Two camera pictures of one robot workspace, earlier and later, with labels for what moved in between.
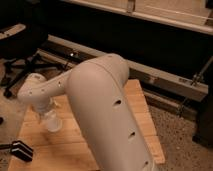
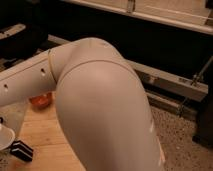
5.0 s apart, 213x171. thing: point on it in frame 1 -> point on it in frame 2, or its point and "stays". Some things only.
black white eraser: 19,149 stays
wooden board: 65,149 stays
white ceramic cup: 54,123 -> 7,137
